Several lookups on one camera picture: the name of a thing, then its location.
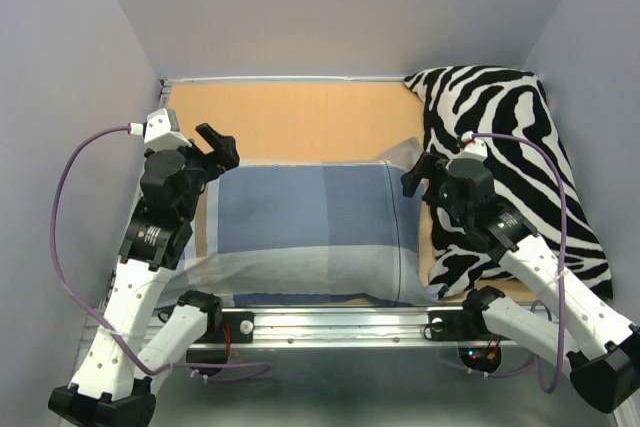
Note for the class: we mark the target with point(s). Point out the aluminium front rail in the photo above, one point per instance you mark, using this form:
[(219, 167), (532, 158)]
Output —
[(274, 328)]

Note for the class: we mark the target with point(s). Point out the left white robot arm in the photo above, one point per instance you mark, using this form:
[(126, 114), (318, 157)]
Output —
[(118, 382)]

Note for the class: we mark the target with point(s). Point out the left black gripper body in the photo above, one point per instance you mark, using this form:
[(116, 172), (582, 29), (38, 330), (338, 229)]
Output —
[(199, 177)]

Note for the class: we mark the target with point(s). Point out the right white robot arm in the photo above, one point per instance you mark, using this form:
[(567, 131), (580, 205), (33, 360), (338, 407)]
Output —
[(596, 347)]

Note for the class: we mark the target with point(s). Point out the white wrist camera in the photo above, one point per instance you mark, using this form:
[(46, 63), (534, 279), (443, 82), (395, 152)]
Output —
[(162, 131), (472, 148)]

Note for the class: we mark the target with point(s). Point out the blue pillowcase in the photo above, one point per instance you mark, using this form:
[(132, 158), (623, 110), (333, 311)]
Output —
[(312, 234)]

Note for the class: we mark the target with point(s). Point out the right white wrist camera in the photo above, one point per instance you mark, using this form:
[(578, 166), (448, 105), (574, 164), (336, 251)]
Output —
[(472, 148)]

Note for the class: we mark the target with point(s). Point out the zebra print pillow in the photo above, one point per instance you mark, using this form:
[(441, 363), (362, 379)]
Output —
[(526, 156)]

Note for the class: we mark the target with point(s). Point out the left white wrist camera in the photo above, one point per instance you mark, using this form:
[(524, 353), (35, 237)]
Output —
[(162, 131)]

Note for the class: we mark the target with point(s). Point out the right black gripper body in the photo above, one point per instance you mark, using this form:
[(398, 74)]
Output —
[(453, 206)]

